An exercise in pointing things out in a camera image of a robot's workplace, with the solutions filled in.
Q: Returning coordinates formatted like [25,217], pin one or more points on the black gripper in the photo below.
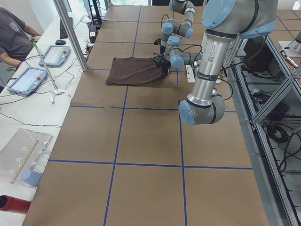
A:
[162,49]
[165,66]

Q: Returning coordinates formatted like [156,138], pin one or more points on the dark brown t-shirt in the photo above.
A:
[133,71]

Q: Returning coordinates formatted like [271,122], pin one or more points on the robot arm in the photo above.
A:
[183,29]
[223,20]

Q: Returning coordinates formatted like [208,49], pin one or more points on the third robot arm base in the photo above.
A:
[292,48]

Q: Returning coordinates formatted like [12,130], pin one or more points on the black keyboard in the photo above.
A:
[63,32]

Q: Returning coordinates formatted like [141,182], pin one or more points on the black computer mouse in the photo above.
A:
[60,42]

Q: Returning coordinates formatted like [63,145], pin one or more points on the far teach pendant tablet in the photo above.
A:
[56,55]

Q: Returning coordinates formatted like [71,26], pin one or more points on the teach pendant tablet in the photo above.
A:
[56,55]
[28,81]

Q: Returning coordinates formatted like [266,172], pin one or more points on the long metal rod tool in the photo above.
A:
[44,64]

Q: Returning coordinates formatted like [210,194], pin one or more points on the near teach pendant tablet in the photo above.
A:
[28,81]

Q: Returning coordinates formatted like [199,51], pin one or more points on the seated person grey shirt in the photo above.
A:
[15,45]

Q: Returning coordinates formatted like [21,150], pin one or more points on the clear plastic sheet bag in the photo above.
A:
[14,153]

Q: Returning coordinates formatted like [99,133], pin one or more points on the blue plastic cup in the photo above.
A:
[31,177]

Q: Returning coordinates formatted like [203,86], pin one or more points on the wooden stick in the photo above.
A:
[24,162]

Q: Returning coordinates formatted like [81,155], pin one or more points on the red cylinder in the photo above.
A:
[13,204]

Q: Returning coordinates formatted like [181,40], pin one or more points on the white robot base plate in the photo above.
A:
[192,73]

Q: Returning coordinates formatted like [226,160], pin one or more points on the aluminium frame rack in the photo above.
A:
[267,93]

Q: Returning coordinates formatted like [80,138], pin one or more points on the aluminium frame post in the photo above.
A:
[62,11]

